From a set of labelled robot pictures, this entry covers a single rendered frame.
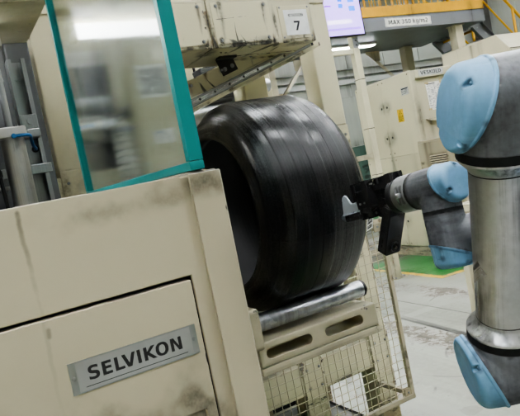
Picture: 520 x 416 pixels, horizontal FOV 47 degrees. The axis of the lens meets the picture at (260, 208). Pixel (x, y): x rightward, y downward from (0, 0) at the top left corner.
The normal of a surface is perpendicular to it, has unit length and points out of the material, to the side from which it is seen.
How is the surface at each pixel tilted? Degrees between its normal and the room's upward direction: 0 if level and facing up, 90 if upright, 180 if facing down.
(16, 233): 90
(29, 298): 90
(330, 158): 73
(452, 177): 83
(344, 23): 90
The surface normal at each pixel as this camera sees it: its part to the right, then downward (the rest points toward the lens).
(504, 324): -0.40, 0.40
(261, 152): -0.34, -0.25
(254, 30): 0.48, -0.04
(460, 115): -1.00, 0.07
